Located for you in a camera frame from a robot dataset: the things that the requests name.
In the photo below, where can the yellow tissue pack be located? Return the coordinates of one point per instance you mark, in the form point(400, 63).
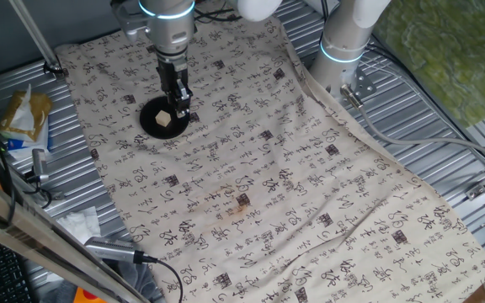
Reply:
point(36, 113)

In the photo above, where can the silver camera on black mount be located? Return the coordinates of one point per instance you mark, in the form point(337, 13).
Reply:
point(39, 162)

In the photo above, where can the crumpled white tissue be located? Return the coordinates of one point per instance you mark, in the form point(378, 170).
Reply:
point(78, 225)

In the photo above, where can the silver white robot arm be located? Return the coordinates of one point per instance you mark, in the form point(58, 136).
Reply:
point(171, 29)

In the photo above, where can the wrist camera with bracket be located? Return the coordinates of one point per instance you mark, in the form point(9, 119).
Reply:
point(131, 25)

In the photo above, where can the aluminium frame beam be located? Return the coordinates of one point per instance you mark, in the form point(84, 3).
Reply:
point(36, 235)

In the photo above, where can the black round dish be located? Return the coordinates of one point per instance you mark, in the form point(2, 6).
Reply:
point(150, 128)

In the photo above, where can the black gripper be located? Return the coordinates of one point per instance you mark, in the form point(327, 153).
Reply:
point(168, 71)

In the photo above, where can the small wooden cube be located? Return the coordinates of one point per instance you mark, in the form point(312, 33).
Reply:
point(163, 118)

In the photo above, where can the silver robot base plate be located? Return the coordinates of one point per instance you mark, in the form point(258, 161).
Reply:
point(364, 86)

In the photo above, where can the orange emergency stop box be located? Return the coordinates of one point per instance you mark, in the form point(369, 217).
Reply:
point(86, 296)

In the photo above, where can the silver depth camera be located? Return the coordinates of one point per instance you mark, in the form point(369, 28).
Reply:
point(112, 250)

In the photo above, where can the beige calligraphy print cloth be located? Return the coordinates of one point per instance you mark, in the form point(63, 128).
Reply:
point(268, 168)

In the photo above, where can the aluminium pole with clamp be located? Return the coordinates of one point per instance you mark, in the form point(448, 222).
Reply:
point(32, 29)

